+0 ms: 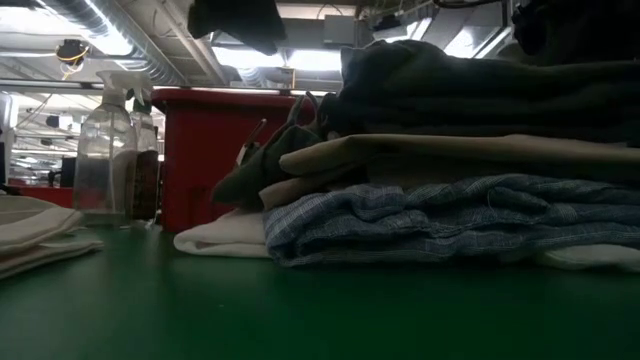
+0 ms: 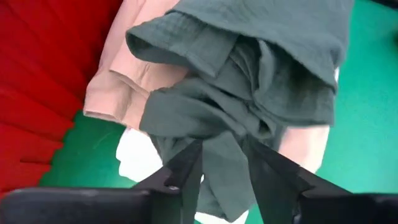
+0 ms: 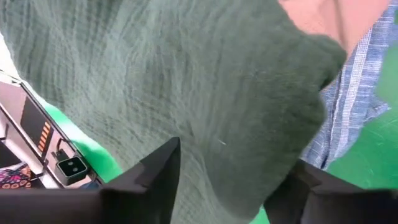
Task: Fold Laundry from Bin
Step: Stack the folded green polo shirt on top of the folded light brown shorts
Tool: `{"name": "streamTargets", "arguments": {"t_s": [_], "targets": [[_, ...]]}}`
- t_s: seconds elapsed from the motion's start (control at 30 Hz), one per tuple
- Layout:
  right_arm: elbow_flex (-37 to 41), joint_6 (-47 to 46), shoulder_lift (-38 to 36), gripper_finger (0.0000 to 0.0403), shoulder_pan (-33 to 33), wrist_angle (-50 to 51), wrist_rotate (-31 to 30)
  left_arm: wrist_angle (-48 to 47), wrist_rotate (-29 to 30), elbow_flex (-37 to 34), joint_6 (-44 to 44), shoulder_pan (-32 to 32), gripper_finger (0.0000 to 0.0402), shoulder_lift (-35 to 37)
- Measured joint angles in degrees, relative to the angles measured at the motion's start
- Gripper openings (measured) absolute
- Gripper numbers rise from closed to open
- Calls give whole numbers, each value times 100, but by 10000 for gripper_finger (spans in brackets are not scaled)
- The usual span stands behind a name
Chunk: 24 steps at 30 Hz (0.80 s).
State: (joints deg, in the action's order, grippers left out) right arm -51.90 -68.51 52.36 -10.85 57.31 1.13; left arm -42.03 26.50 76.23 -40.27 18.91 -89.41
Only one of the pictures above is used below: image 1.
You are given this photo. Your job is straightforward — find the red plastic crate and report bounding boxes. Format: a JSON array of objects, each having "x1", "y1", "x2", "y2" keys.
[{"x1": 7, "y1": 184, "x2": 75, "y2": 209}]

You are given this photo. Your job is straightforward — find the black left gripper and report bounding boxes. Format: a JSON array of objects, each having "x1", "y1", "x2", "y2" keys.
[{"x1": 187, "y1": 0, "x2": 288, "y2": 56}]

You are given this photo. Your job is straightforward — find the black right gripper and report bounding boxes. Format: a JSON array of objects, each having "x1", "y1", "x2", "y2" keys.
[{"x1": 510, "y1": 0, "x2": 640, "y2": 67}]

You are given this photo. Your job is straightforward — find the clear spray bottle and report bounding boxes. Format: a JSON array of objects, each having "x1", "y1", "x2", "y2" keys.
[{"x1": 72, "y1": 69, "x2": 151, "y2": 226}]

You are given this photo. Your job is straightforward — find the red plastic laundry bin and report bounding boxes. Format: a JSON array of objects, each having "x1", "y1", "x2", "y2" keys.
[{"x1": 151, "y1": 88, "x2": 331, "y2": 234}]

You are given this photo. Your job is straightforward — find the round black yellow fixture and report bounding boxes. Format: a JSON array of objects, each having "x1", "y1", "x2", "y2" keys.
[{"x1": 55, "y1": 38, "x2": 91, "y2": 65}]

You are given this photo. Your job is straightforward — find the cream cloth pile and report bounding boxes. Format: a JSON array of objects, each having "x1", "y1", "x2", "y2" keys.
[{"x1": 0, "y1": 194, "x2": 105, "y2": 281}]

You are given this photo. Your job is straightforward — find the white button shirt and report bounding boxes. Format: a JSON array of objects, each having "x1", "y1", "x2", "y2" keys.
[{"x1": 173, "y1": 208, "x2": 640, "y2": 274}]

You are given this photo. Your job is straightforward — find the grey ceiling air unit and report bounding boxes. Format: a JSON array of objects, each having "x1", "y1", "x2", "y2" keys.
[{"x1": 322, "y1": 14, "x2": 375, "y2": 51}]

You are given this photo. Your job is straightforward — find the blue patterned garment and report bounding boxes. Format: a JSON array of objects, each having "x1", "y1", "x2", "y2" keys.
[{"x1": 263, "y1": 173, "x2": 640, "y2": 268}]

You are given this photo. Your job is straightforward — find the dark green garment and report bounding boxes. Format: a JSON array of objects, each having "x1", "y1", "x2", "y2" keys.
[{"x1": 211, "y1": 39, "x2": 640, "y2": 211}]

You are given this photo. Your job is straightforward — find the beige garment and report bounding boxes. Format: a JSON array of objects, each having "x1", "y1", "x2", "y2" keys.
[{"x1": 258, "y1": 133, "x2": 640, "y2": 211}]

